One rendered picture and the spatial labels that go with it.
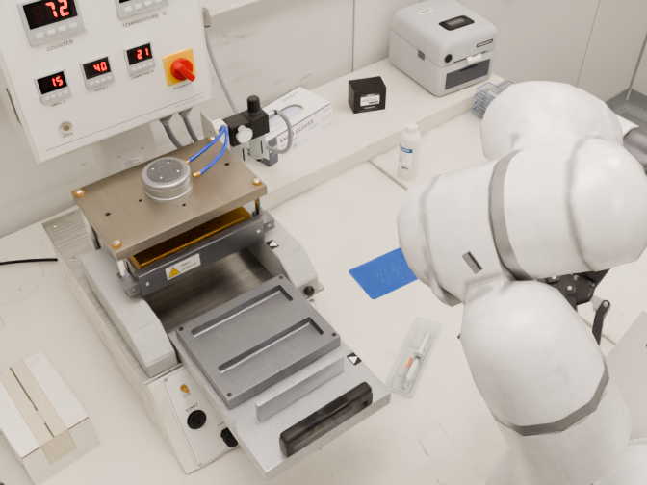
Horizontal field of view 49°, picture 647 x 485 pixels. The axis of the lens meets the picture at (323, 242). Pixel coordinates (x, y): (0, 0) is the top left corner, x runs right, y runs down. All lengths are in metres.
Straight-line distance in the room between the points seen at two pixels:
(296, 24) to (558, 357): 1.46
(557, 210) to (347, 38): 1.54
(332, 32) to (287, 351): 1.12
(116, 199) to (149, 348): 0.25
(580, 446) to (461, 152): 1.31
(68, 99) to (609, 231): 0.88
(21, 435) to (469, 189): 0.90
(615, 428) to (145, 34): 0.90
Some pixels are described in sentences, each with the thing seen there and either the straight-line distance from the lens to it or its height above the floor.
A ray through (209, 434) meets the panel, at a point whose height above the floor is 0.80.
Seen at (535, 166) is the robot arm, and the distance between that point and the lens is 0.60.
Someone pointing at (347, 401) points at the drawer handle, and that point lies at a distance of 1.03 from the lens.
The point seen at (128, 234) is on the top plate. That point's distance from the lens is 1.14.
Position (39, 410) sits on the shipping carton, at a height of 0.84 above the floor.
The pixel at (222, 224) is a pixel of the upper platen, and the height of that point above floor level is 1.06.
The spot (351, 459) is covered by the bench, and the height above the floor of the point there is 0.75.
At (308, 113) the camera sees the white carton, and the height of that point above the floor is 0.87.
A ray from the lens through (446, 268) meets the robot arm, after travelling 0.63.
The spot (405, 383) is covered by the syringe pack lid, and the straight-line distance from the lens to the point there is 1.34.
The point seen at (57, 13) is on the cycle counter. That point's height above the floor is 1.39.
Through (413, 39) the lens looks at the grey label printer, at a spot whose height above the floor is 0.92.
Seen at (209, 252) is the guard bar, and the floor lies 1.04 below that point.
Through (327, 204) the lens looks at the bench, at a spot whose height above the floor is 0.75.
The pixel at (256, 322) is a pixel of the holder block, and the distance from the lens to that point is 1.14.
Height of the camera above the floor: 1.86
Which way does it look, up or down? 44 degrees down
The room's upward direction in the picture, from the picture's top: 1 degrees counter-clockwise
